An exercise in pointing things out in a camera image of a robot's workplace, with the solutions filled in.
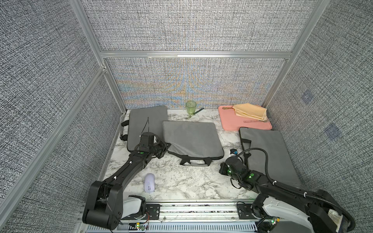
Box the grey laptop bag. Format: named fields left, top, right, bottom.
left=239, top=127, right=301, bottom=188
left=163, top=121, right=224, bottom=167
left=120, top=105, right=168, bottom=152

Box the aluminium front rail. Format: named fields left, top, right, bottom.
left=74, top=200, right=325, bottom=233

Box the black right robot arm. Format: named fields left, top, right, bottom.
left=219, top=156, right=356, bottom=233

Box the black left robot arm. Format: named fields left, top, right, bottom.
left=82, top=133, right=171, bottom=230

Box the green plastic cup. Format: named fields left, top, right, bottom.
left=186, top=101, right=197, bottom=115

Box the lilac computer mouse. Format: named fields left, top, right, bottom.
left=144, top=173, right=155, bottom=193

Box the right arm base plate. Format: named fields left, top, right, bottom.
left=236, top=202, right=258, bottom=220

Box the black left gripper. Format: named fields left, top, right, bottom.
left=149, top=138, right=171, bottom=158

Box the pink tray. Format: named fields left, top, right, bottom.
left=218, top=105, right=272, bottom=131

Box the tan folded cloth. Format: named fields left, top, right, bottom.
left=232, top=103, right=268, bottom=121

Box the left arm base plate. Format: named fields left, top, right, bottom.
left=121, top=204, right=161, bottom=221

